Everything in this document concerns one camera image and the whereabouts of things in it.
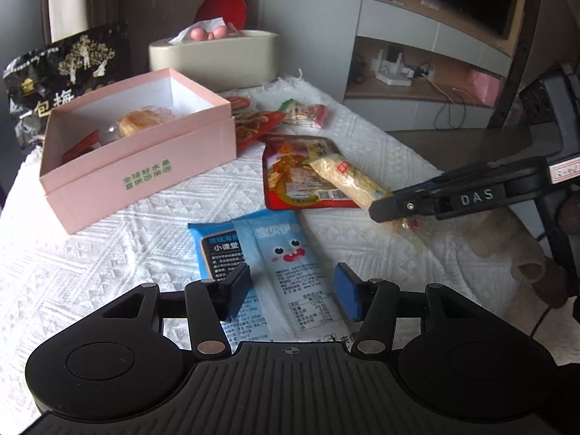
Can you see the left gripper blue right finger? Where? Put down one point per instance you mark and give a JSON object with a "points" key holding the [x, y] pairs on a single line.
{"points": [[373, 304]]}

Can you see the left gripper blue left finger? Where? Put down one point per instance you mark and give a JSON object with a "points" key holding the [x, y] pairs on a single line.
{"points": [[211, 303]]}

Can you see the blue seaweed snack packet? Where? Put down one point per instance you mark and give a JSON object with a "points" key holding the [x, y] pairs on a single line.
{"points": [[290, 298]]}

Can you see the yellow clear cracker packet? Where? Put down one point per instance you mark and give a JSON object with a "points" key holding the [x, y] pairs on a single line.
{"points": [[363, 190]]}

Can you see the large red snack bag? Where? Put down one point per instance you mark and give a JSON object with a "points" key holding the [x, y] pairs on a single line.
{"points": [[290, 183]]}

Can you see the red small snack packet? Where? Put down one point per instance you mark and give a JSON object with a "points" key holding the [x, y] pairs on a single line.
{"points": [[251, 126]]}

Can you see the bread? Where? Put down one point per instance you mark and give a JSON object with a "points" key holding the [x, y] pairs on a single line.
{"points": [[140, 120]]}

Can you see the clear dark snack bar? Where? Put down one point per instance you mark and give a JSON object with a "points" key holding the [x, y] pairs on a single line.
{"points": [[90, 143]]}

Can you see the red braised egg packet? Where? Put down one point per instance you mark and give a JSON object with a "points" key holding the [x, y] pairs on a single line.
{"points": [[240, 104]]}

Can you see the pink paper bag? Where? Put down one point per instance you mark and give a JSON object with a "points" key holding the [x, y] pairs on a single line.
{"points": [[484, 86]]}

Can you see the white router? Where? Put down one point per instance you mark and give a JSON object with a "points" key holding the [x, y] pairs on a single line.
{"points": [[389, 67]]}

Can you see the white textured tablecloth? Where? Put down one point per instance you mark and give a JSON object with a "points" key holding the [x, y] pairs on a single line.
{"points": [[51, 279]]}

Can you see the pink cardboard box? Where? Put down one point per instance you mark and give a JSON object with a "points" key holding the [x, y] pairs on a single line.
{"points": [[199, 137]]}

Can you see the cream tissue box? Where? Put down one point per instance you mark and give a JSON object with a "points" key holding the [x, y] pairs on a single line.
{"points": [[248, 60]]}

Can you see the pink toy on tissue box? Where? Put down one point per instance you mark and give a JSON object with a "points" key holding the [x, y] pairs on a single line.
{"points": [[201, 34]]}

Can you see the black plum snack bag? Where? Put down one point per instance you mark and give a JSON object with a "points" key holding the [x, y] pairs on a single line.
{"points": [[48, 77]]}

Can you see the white tissue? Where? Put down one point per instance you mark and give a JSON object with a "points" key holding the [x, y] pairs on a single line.
{"points": [[184, 35]]}

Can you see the red round paddle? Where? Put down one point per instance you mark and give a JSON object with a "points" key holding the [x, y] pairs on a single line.
{"points": [[233, 12]]}

